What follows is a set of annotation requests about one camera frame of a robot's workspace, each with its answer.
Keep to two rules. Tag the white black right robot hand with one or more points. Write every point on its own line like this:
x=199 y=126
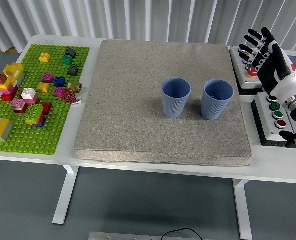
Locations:
x=275 y=70

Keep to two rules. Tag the blue ribbed cup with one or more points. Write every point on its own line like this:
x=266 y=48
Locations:
x=216 y=105
x=175 y=105

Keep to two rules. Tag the grey emergency-stop button box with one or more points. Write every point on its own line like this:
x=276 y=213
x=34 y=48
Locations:
x=240 y=68

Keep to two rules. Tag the grey four-button control box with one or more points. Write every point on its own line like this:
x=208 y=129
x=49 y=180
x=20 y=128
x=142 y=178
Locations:
x=265 y=117

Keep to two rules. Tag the grey-brown fabric mat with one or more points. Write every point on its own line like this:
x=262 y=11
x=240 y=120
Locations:
x=138 y=112

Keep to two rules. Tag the white table leg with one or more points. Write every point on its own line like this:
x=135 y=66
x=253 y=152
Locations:
x=243 y=212
x=65 y=195

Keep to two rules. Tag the white pleated curtain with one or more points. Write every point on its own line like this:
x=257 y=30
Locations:
x=100 y=17

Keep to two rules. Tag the white paper tag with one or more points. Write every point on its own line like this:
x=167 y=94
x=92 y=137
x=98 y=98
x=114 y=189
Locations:
x=77 y=101

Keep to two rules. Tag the brass valve red handwheel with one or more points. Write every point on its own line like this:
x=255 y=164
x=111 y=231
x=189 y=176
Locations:
x=74 y=87

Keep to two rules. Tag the dark grey curved brick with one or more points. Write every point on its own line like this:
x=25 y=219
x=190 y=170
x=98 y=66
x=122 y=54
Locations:
x=71 y=52
x=73 y=71

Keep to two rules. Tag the green toy brick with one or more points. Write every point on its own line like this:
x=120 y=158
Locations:
x=67 y=60

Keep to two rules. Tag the blue toy brick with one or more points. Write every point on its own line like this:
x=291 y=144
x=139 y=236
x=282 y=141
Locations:
x=59 y=82

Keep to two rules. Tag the magenta toy brick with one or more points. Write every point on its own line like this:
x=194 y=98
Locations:
x=48 y=78
x=59 y=92

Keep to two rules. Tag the yellow toy brick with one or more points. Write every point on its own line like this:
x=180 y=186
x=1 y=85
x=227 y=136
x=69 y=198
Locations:
x=45 y=58
x=43 y=88

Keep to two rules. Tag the red toy brick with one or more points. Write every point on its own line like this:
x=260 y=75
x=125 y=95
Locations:
x=47 y=108

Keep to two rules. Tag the green orange blue brick stack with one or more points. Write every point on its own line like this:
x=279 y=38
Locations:
x=34 y=112

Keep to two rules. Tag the white pink brick stack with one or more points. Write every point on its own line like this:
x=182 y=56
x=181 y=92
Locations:
x=28 y=93

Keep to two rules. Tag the green studded baseplate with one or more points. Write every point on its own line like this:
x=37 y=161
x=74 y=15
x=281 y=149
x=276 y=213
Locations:
x=33 y=140

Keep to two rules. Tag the pink dark red brick stack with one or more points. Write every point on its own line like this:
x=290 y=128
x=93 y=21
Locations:
x=18 y=103

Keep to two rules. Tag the yellow brown red brick tower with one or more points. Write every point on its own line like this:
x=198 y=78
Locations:
x=9 y=93

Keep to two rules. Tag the blue yellow grey brick stack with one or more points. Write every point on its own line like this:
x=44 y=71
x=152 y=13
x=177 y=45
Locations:
x=0 y=128

